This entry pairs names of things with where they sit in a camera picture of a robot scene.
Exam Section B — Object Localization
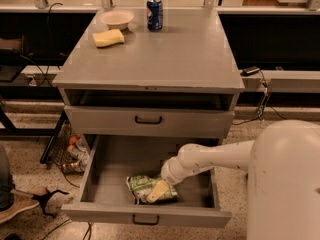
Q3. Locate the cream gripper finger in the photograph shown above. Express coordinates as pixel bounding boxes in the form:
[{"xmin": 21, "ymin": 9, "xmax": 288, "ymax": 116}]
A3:
[{"xmin": 146, "ymin": 180, "xmax": 169, "ymax": 203}]

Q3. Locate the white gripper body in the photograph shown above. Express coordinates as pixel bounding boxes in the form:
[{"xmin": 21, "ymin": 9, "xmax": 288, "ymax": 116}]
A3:
[{"xmin": 161, "ymin": 157, "xmax": 190, "ymax": 185}]

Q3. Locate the green jalapeno chip bag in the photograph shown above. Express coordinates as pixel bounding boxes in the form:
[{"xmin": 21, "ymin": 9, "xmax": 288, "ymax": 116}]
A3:
[{"xmin": 126, "ymin": 175, "xmax": 179, "ymax": 204}]

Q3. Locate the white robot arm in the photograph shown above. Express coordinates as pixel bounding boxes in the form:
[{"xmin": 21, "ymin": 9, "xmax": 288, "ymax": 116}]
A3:
[{"xmin": 147, "ymin": 120, "xmax": 320, "ymax": 240}]

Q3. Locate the open grey lower drawer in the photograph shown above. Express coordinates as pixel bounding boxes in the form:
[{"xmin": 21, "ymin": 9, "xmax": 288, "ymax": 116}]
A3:
[{"xmin": 62, "ymin": 135, "xmax": 231, "ymax": 228}]

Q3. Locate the grey drawer cabinet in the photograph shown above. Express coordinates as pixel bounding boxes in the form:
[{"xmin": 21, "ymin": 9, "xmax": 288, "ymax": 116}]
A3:
[{"xmin": 54, "ymin": 8, "xmax": 244, "ymax": 151}]

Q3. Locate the closed grey upper drawer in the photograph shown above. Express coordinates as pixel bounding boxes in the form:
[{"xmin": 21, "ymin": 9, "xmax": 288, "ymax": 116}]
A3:
[{"xmin": 64, "ymin": 106, "xmax": 234, "ymax": 139}]

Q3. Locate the black power adapter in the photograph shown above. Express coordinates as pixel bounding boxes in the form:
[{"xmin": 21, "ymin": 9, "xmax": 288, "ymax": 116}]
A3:
[{"xmin": 241, "ymin": 66, "xmax": 260, "ymax": 77}]

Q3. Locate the black grabber tool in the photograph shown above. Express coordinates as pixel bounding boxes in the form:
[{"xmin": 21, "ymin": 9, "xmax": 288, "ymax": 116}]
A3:
[{"xmin": 10, "ymin": 189, "xmax": 68, "ymax": 218}]

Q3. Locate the person's shoe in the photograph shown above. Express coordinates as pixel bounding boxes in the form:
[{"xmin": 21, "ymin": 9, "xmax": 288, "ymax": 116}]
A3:
[{"xmin": 0, "ymin": 192, "xmax": 39, "ymax": 224}]

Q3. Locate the yellow sponge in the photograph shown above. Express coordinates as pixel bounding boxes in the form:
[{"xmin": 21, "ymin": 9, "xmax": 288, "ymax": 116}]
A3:
[{"xmin": 92, "ymin": 29, "xmax": 125, "ymax": 48}]

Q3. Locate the person's jeans leg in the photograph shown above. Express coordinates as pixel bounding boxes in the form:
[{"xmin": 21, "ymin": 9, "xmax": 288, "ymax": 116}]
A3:
[{"xmin": 0, "ymin": 144, "xmax": 16, "ymax": 212}]

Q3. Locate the white paper bowl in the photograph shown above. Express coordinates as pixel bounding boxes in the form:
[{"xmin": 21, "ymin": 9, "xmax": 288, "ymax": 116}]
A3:
[{"xmin": 99, "ymin": 10, "xmax": 134, "ymax": 30}]

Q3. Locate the blue soda can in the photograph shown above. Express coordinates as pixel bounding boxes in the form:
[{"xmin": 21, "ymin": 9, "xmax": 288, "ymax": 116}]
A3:
[{"xmin": 146, "ymin": 0, "xmax": 163, "ymax": 31}]

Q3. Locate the wire basket with snacks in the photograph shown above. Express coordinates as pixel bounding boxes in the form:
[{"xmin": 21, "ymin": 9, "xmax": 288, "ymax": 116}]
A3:
[{"xmin": 50, "ymin": 123, "xmax": 89, "ymax": 174}]

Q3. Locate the black cart frame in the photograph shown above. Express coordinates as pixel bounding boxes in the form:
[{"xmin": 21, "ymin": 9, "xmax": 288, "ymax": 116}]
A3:
[{"xmin": 0, "ymin": 100, "xmax": 66, "ymax": 164}]

